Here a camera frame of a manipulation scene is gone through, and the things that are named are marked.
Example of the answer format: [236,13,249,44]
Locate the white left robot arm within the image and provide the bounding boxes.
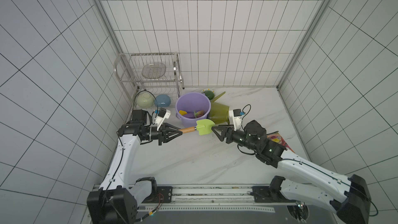
[87,108,182,224]

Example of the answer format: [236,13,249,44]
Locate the yellow toy shovel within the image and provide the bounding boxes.
[179,110,187,116]

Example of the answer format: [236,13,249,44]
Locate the metal base rail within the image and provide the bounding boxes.
[90,183,336,214]

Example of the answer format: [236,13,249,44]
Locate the pale green ceramic bowl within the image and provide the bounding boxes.
[136,91,154,108]

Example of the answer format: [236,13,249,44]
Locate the blue ceramic bowl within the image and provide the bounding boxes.
[154,94,172,107]

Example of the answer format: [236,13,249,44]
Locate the olive green watering can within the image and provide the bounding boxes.
[208,102,230,124]

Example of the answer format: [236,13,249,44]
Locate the glass plate on rack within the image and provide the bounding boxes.
[142,62,166,79]

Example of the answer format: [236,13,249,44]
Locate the bright green trowel yellow handle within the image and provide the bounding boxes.
[194,110,205,118]

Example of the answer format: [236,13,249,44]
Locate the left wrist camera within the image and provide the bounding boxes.
[154,108,171,131]

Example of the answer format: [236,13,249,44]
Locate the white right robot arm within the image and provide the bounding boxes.
[210,120,373,224]

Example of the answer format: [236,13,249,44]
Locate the purple toy shovel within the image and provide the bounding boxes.
[183,113,195,119]

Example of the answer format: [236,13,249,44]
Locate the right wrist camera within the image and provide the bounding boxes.
[229,109,246,131]

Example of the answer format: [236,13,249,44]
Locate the small floral bowl green inside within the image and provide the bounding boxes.
[201,89,226,102]

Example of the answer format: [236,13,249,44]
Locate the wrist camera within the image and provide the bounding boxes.
[154,108,171,131]
[229,109,246,131]

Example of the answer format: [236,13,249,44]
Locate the steel dish rack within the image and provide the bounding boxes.
[114,52,184,107]

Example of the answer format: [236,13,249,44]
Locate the orange snack packet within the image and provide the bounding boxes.
[266,131,294,152]

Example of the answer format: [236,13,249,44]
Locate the light green trowel wooden handle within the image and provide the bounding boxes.
[179,119,215,135]

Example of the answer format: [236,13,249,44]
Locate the purple plastic bucket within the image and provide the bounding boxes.
[175,92,211,128]

